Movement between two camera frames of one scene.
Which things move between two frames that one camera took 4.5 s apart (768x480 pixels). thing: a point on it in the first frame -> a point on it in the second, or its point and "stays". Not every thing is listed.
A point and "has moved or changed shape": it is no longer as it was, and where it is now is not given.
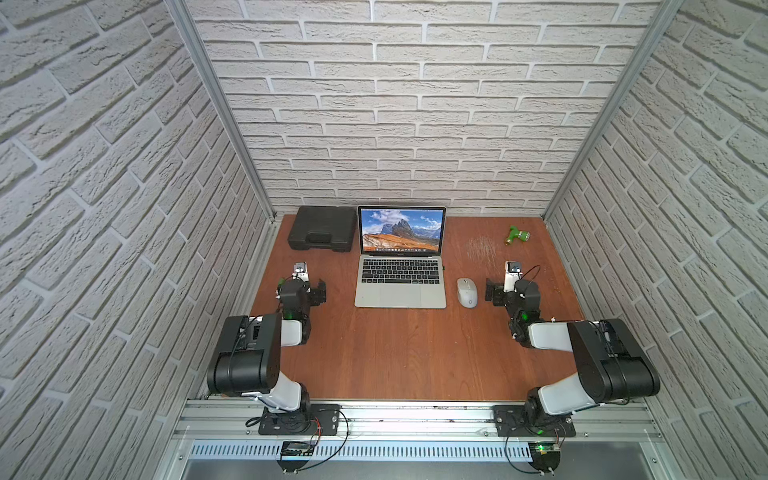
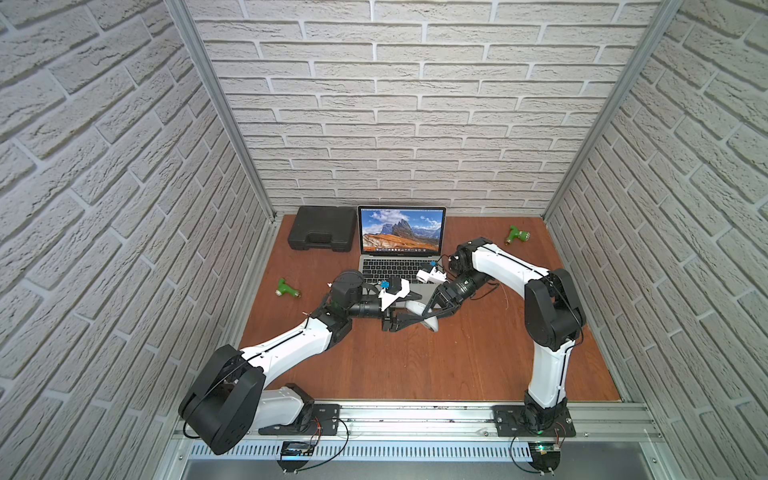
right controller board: (545, 457) stays
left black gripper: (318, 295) -> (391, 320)
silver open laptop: (402, 257) stays
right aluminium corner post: (662, 17) stays
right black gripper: (500, 293) -> (447, 300)
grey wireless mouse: (467, 292) has moved or changed shape
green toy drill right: (515, 233) stays
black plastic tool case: (323, 227) stays
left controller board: (295, 455) stays
